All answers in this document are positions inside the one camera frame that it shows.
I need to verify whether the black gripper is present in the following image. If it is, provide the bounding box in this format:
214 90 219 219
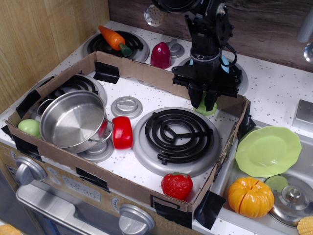
172 58 242 111

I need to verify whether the light green toy broccoli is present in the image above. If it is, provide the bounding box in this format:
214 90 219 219
193 93 217 116

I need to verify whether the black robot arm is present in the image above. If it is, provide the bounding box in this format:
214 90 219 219
150 0 242 111

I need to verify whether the stainless steel pot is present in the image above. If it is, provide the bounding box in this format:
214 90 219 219
37 91 114 153

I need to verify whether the steel pot lid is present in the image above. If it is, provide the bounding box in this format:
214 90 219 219
265 174 313 227

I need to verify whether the light blue plastic bowl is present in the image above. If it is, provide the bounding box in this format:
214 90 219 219
189 54 232 74

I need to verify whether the silver back stove knob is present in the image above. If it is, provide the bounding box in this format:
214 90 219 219
166 39 185 59

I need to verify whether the silver stove knob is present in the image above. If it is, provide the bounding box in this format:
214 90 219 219
111 96 143 119
166 39 185 59
77 140 114 163

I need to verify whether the front right black burner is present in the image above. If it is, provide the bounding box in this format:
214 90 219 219
133 107 222 177

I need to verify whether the dark red toy vegetable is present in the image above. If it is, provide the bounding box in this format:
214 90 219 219
150 42 172 69

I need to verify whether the silver centre stove knob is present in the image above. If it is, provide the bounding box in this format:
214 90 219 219
111 96 143 119

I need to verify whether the green plastic plate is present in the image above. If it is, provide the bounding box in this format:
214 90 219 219
235 126 302 178

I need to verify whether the red toy pepper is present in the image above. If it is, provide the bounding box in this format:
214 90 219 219
112 116 133 150

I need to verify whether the hanging metal strainer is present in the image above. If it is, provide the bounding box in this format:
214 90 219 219
144 2 166 27

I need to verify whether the red toy strawberry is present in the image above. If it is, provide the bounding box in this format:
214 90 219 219
161 172 193 200

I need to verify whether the orange toy carrot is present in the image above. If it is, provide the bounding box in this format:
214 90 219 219
98 25 133 57

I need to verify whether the orange toy pumpkin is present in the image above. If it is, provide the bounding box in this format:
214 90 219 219
227 177 275 218

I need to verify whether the silver front stove knob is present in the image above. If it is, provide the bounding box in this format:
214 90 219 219
77 140 114 163

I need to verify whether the silver faucet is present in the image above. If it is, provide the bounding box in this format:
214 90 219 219
296 7 313 64

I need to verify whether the front left black burner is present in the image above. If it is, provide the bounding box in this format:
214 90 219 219
30 73 107 119

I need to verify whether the right oven knob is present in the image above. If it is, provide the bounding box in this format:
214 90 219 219
118 204 155 235

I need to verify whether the oven knob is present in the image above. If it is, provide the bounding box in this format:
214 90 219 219
15 156 47 186
118 204 155 235

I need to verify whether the oven clock display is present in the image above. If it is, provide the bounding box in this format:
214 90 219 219
62 176 101 202

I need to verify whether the yellow toy corn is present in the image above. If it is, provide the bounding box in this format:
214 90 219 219
297 216 313 235

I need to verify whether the green toy apple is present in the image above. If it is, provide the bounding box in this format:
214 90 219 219
18 119 41 138

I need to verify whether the left oven knob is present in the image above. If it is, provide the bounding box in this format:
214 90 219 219
15 156 47 186

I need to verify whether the cardboard fence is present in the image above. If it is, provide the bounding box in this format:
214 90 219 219
3 51 250 212

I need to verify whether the orange toy at corner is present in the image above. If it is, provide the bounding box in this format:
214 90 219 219
0 224 21 235

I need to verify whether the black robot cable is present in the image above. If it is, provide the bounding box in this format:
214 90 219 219
220 43 238 68

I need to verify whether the silver oven door handle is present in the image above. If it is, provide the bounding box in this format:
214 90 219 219
16 184 122 235

